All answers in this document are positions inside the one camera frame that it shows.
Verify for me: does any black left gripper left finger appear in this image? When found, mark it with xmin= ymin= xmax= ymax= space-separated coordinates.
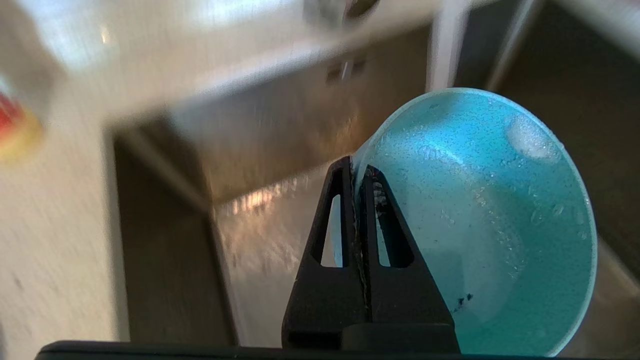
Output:
xmin=282 ymin=156 xmax=371 ymax=350

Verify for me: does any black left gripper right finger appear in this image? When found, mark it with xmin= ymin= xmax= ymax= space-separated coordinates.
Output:
xmin=358 ymin=167 xmax=460 ymax=351

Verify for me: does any blue bowl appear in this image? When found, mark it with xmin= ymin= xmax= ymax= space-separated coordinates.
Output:
xmin=350 ymin=87 xmax=599 ymax=357

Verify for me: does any chrome faucet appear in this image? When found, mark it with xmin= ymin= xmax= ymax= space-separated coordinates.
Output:
xmin=302 ymin=0 xmax=383 ymax=27

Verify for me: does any orange detergent bottle yellow cap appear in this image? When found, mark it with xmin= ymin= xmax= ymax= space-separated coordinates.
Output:
xmin=0 ymin=75 xmax=46 ymax=163

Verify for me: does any stainless steel sink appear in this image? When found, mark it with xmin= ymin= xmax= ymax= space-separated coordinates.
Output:
xmin=102 ymin=0 xmax=640 ymax=360

